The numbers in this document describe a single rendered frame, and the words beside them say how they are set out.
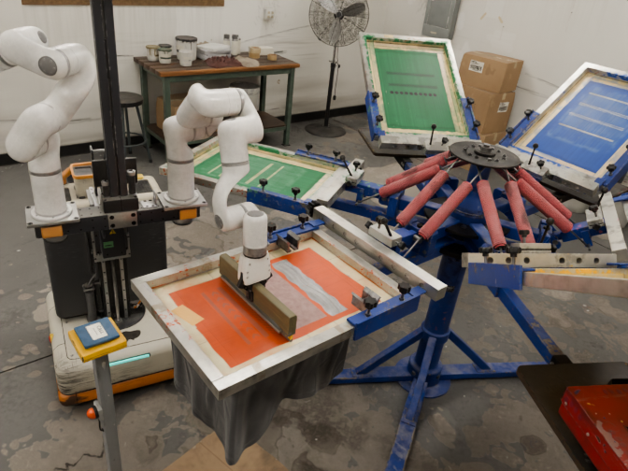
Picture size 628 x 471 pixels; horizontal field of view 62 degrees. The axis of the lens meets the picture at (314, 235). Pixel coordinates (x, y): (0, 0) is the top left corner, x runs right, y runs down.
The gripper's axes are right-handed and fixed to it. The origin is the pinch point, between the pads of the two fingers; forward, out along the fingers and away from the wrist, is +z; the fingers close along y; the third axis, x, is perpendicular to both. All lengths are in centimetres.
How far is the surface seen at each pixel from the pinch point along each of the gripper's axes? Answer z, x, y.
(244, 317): 5.8, 2.3, 5.6
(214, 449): 97, -29, 1
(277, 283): 4.9, -7.3, -14.4
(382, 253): -3, 8, -52
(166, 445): 98, -45, 17
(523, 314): 12, 51, -83
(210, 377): 3.8, 22.7, 29.3
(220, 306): 5.1, -6.7, 9.2
